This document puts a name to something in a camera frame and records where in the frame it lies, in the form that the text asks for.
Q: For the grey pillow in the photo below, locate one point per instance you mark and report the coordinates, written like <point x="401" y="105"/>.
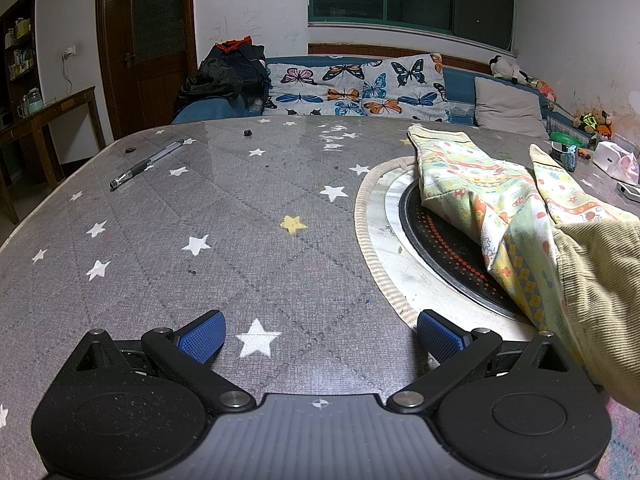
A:
<point x="510" y="107"/>

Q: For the black white plush toy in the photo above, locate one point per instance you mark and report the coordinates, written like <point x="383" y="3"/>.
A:
<point x="502" y="67"/>

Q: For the butterfly print pillow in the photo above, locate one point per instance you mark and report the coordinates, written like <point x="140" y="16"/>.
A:
<point x="350" y="85"/>

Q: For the yellow plush toy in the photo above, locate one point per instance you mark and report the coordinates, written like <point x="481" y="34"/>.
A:
<point x="592" y="122"/>

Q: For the pile of dark clothes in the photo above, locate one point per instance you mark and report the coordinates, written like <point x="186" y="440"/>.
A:
<point x="225" y="72"/>

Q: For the white wall socket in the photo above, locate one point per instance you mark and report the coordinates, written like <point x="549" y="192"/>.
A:
<point x="69" y="52"/>

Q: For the glass kettle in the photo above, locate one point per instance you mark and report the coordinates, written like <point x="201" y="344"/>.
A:
<point x="32" y="102"/>

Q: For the round black and white mat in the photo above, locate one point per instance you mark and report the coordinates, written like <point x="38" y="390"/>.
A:
<point x="392" y="260"/>

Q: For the small orange toy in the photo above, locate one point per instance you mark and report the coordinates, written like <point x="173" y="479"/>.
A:
<point x="584" y="154"/>

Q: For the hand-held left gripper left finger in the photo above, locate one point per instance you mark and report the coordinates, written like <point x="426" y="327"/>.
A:
<point x="202" y="336"/>

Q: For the wooden desk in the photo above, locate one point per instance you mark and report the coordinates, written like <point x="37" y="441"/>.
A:
<point x="55" y="105"/>

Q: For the round black hot plate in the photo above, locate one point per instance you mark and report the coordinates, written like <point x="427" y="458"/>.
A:
<point x="435" y="240"/>

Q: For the wooden shelf cabinet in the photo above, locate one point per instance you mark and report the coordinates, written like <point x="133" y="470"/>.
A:
<point x="20" y="35"/>

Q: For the white tissue box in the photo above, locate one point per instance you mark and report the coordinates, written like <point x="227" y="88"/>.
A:
<point x="607" y="157"/>

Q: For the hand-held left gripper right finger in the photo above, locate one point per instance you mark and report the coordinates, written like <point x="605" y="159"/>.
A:
<point x="441" y="336"/>

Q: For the teal toy car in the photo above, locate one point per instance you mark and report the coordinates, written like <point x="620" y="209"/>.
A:
<point x="567" y="160"/>

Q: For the brown wooden door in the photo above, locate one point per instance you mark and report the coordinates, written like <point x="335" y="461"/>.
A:
<point x="150" y="60"/>

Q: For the grey star print tablecloth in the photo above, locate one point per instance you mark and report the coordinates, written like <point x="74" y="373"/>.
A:
<point x="200" y="220"/>

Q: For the blue sofa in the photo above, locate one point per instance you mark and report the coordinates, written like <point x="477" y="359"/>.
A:
<point x="457" y="87"/>

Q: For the black clear ballpoint pen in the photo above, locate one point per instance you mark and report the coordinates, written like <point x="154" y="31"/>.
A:
<point x="150" y="162"/>

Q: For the patterned children's jacket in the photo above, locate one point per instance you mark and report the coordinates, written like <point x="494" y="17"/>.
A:
<point x="500" y="200"/>

